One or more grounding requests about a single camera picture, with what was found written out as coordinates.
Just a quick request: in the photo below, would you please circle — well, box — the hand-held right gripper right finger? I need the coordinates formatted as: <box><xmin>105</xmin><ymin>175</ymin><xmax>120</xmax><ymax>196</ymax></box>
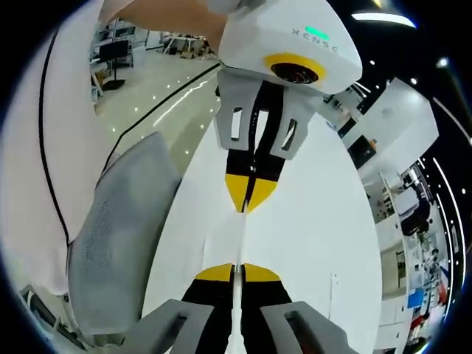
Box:
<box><xmin>241</xmin><ymin>263</ymin><xmax>361</xmax><ymax>354</ymax></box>

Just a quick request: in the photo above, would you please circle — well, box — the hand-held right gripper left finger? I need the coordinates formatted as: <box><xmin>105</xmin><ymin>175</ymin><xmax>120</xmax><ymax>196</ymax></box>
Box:
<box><xmin>123</xmin><ymin>263</ymin><xmax>237</xmax><ymax>354</ymax></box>

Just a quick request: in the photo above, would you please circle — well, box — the black cabinet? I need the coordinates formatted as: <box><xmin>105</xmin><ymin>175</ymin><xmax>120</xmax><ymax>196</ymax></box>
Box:
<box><xmin>348</xmin><ymin>134</ymin><xmax>379</xmax><ymax>163</ymax></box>

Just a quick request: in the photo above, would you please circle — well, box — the office desk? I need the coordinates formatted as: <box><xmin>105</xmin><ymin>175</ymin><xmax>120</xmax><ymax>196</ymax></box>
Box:
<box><xmin>162</xmin><ymin>32</ymin><xmax>218</xmax><ymax>60</ymax></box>

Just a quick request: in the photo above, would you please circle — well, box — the straight ceiling light strip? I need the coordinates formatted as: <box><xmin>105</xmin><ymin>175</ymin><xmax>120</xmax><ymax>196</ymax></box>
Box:
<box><xmin>350</xmin><ymin>12</ymin><xmax>417</xmax><ymax>29</ymax></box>

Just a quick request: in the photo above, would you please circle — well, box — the grey mesh chair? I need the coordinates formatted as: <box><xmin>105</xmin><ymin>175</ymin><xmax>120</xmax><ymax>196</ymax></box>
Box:
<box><xmin>66</xmin><ymin>131</ymin><xmax>184</xmax><ymax>336</ymax></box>

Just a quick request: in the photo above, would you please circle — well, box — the white square pillar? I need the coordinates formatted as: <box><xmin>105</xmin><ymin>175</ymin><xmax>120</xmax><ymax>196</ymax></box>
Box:
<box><xmin>337</xmin><ymin>77</ymin><xmax>440</xmax><ymax>178</ymax></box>

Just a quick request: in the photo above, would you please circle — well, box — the long white counter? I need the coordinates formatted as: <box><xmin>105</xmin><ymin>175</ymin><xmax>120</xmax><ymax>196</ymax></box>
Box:
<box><xmin>363</xmin><ymin>169</ymin><xmax>417</xmax><ymax>347</ymax></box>

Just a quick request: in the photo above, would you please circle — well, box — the white box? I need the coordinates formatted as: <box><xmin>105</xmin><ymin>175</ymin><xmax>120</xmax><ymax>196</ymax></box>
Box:
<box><xmin>394</xmin><ymin>184</ymin><xmax>421</xmax><ymax>215</ymax></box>

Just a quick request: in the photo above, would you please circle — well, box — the blue box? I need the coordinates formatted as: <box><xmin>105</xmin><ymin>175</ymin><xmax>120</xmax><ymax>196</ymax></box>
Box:
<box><xmin>407</xmin><ymin>289</ymin><xmax>425</xmax><ymax>309</ymax></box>

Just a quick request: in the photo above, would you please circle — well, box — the black monitor on stand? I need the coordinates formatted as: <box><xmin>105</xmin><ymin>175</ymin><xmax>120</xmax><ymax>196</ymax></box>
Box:
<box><xmin>98</xmin><ymin>39</ymin><xmax>133</xmax><ymax>91</ymax></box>

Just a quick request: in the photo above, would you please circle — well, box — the person's white shirt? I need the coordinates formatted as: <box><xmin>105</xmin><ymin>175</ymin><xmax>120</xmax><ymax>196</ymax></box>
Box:
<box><xmin>0</xmin><ymin>0</ymin><xmax>122</xmax><ymax>296</ymax></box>

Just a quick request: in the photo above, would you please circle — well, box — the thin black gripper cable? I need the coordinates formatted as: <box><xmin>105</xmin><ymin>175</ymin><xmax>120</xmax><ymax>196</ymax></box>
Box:
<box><xmin>103</xmin><ymin>61</ymin><xmax>224</xmax><ymax>170</ymax></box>

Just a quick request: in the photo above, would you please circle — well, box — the black cable on shirt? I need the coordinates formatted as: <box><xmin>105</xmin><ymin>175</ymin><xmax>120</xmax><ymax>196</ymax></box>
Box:
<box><xmin>38</xmin><ymin>31</ymin><xmax>72</xmax><ymax>244</ymax></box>

